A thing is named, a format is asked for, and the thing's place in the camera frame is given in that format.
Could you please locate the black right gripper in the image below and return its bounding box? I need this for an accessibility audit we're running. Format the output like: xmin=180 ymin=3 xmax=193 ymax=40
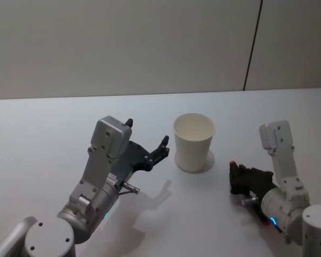
xmin=228 ymin=161 xmax=278 ymax=199

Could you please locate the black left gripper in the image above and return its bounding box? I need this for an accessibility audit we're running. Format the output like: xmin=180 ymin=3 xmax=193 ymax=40
xmin=110 ymin=118 xmax=170 ymax=188

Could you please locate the white paper cup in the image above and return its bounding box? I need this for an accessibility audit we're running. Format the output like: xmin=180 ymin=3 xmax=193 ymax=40
xmin=173 ymin=112 xmax=216 ymax=173

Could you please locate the right gripper cable, silver plug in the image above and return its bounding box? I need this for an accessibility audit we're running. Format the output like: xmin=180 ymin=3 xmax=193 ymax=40
xmin=242 ymin=196 xmax=270 ymax=224

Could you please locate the gripper cable, silver plug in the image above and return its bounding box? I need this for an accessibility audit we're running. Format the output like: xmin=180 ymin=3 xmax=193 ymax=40
xmin=117 ymin=183 xmax=141 ymax=196
xmin=242 ymin=196 xmax=270 ymax=224

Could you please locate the left gripper cable, silver plug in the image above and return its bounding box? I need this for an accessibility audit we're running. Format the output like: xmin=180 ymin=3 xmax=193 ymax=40
xmin=117 ymin=183 xmax=141 ymax=196

